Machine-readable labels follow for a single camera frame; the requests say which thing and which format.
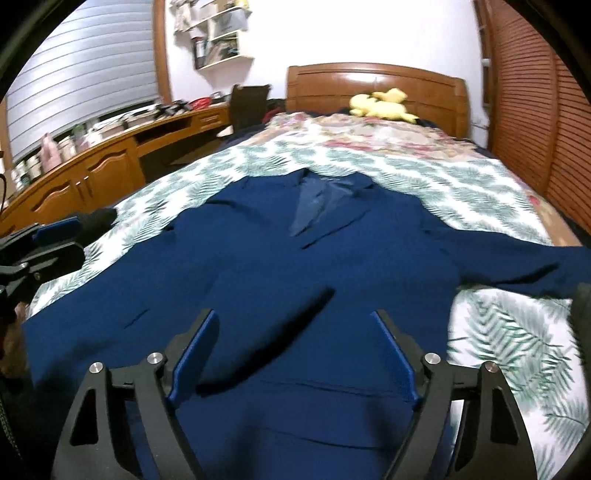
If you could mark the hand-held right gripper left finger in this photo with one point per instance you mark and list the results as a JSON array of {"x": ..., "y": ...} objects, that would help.
[{"x": 196, "y": 350}]

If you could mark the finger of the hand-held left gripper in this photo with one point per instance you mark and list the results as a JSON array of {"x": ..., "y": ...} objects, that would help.
[
  {"x": 55, "y": 229},
  {"x": 97, "y": 224}
]

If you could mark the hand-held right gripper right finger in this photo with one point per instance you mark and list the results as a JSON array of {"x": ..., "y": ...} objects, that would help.
[{"x": 395, "y": 355}]

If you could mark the navy blue suit jacket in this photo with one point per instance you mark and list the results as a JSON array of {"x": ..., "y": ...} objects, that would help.
[{"x": 277, "y": 258}]

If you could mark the wooden desk with cabinets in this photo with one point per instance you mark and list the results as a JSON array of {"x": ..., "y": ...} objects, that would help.
[{"x": 106, "y": 170}]

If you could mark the pink bottle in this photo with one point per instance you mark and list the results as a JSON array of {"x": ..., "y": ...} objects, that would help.
[{"x": 51, "y": 150}]

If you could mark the leaf print bed sheet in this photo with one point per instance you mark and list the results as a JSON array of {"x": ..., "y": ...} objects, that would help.
[{"x": 498, "y": 323}]

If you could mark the red basket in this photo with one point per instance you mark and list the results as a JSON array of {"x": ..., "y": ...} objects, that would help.
[{"x": 199, "y": 102}]

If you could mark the grey window blind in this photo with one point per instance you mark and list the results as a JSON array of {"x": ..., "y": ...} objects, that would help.
[{"x": 78, "y": 64}]

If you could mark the black chair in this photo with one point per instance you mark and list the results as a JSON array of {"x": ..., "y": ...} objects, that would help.
[{"x": 249, "y": 108}]

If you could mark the dark grey cloth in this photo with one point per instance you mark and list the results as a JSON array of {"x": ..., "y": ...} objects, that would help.
[{"x": 582, "y": 309}]

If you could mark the floral blanket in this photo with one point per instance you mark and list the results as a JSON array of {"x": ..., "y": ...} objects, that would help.
[{"x": 369, "y": 134}]

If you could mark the yellow plush toy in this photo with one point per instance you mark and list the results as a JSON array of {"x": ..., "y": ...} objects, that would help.
[{"x": 378, "y": 106}]

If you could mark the wooden headboard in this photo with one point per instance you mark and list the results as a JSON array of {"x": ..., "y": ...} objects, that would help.
[{"x": 323, "y": 85}]

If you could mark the wooden louvered wardrobe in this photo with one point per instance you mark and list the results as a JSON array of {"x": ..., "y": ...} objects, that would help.
[{"x": 526, "y": 101}]

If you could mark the white wall shelf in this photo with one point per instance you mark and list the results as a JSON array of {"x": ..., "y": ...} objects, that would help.
[{"x": 221, "y": 37}]

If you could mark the white wall socket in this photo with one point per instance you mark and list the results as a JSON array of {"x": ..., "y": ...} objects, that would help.
[{"x": 481, "y": 123}]

